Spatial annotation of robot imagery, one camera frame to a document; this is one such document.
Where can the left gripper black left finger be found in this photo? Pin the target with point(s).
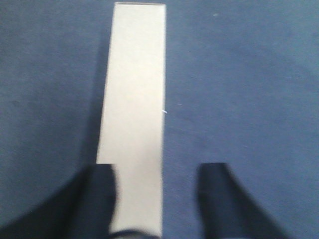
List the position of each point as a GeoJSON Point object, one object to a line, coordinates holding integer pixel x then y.
{"type": "Point", "coordinates": [82, 209]}

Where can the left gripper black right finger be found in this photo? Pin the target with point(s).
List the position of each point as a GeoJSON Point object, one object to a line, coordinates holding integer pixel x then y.
{"type": "Point", "coordinates": [226, 209]}

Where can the brown cardboard package box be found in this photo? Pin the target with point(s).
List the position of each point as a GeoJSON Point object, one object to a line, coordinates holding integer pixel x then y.
{"type": "Point", "coordinates": [131, 136]}

